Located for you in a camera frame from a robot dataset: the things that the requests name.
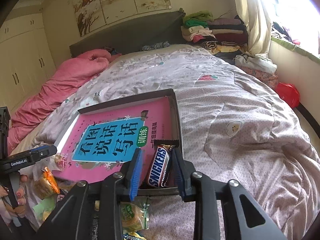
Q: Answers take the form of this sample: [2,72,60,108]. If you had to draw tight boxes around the Snickers bar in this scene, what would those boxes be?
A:
[145,139,180,189]

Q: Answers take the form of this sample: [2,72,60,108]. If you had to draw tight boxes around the orange cracker packet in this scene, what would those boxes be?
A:
[34,166,60,200]

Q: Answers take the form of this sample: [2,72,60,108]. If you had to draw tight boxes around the green label round pastry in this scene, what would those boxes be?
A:
[120,198,150,233]

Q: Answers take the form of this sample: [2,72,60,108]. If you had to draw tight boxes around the light green yellow candy pack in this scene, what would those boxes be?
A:
[33,195,56,222]

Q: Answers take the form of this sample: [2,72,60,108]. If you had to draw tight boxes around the yellow Alpenliebe wrapper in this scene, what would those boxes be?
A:
[123,232,146,240]

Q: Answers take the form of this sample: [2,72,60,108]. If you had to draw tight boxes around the clear bag with cookie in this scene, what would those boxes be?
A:
[54,153,67,170]

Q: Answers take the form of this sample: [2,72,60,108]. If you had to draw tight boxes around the left hand red nails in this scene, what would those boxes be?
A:
[0,174,29,225]

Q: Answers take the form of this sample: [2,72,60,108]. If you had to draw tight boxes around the pink and blue book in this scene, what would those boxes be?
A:
[53,96,172,183]

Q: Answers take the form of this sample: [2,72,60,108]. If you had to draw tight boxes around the lilac floral quilt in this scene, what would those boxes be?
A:
[15,45,319,239]

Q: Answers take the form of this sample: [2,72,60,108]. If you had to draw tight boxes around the dark shallow cardboard tray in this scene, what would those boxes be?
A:
[53,89,182,196]

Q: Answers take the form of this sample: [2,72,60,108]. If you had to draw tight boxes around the cream wardrobe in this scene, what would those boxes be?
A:
[1,14,56,112]

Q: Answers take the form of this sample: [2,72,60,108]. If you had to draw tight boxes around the pink duvet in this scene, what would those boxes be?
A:
[8,49,120,154]

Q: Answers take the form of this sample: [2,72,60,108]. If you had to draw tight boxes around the dark patterned pillow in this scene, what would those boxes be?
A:
[141,41,170,51]

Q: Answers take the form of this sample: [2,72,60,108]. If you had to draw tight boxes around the red plastic bag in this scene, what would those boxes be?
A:
[276,82,300,108]

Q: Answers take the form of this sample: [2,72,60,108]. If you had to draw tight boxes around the stack of folded clothes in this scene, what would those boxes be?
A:
[181,11,248,59]

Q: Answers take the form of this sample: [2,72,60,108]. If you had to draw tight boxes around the dark grey headboard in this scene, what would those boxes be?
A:
[69,9,186,57]

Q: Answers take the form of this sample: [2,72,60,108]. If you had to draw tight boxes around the cream curtain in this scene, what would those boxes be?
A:
[235,0,272,56]

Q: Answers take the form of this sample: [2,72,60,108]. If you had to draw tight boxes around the triptych wall painting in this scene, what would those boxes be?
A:
[68,0,171,37]

